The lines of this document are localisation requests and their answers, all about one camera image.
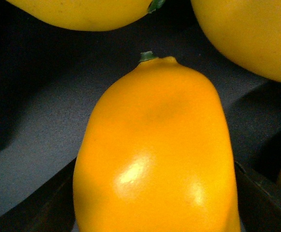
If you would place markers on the yellow mango right edge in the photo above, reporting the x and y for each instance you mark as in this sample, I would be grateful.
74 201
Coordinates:
247 32

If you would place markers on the yellow mango bottom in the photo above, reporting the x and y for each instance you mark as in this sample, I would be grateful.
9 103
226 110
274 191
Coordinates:
88 15

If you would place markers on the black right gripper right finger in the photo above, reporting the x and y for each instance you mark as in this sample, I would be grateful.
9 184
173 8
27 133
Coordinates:
259 201

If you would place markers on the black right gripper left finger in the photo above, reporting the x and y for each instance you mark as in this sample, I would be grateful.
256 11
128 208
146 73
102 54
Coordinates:
48 209

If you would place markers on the yellow mango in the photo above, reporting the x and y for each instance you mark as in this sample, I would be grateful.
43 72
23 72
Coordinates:
157 156
88 15

